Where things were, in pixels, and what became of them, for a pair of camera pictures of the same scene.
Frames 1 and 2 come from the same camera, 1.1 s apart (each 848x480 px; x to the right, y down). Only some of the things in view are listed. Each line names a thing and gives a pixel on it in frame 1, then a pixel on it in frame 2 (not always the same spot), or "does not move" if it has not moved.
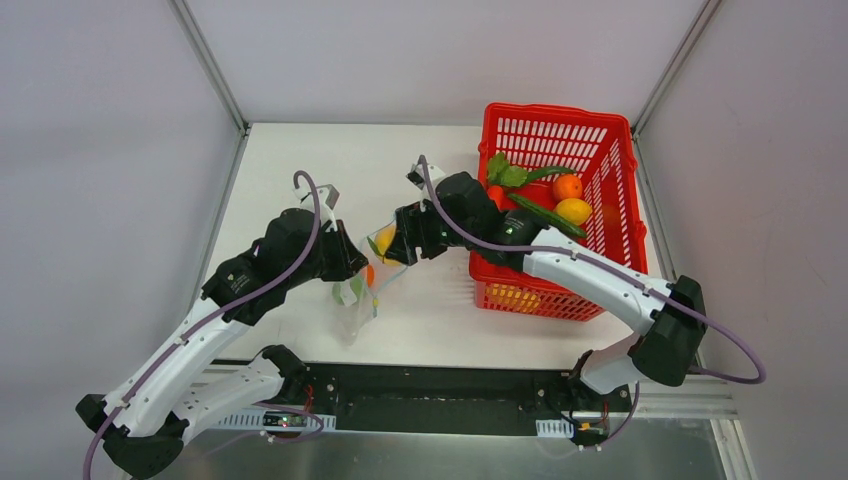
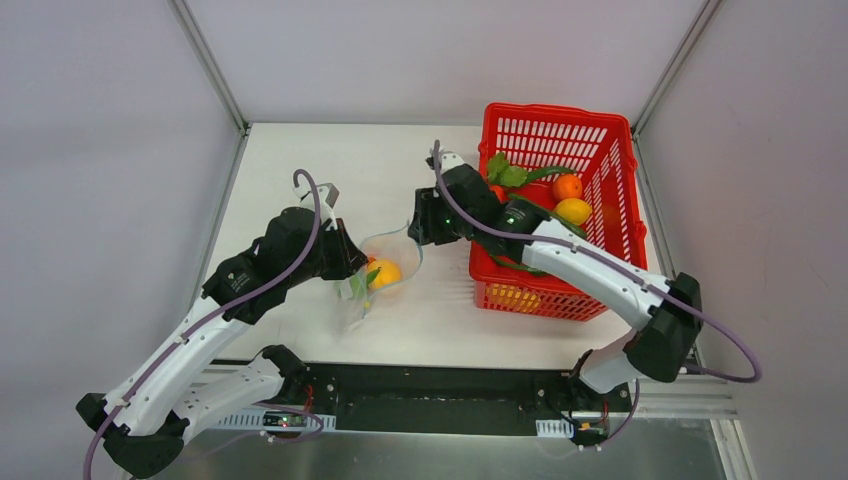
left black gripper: x=348 y=257 does not move
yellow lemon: x=574 y=209 does not move
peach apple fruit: x=382 y=241 → x=382 y=273
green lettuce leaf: x=500 y=172 does not move
